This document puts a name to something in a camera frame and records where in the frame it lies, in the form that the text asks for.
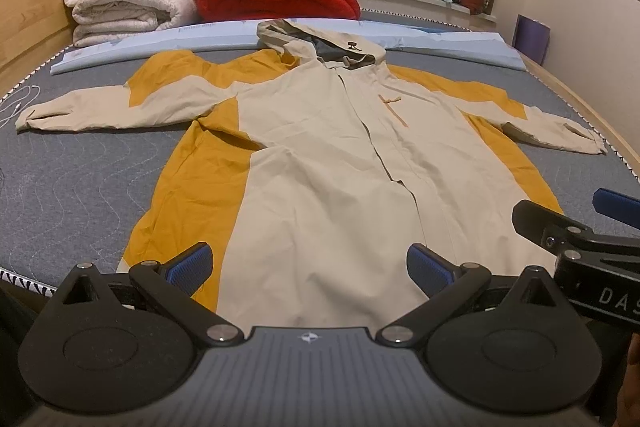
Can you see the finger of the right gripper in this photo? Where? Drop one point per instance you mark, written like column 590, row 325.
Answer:
column 620, row 207
column 550, row 230

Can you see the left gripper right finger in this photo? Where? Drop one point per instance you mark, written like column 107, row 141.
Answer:
column 450, row 290

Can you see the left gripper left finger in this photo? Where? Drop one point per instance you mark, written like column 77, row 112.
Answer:
column 168, row 287

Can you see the beige and mustard hooded jacket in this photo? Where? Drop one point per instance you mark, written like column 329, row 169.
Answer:
column 311, row 166

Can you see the person right hand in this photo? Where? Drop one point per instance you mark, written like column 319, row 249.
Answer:
column 628, row 400

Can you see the purple box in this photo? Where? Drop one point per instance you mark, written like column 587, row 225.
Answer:
column 532, row 38

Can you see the light blue folded sheet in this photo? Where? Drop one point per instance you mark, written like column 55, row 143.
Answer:
column 473, row 46

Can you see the cream folded blanket lower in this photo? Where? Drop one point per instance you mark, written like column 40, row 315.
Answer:
column 100, row 21

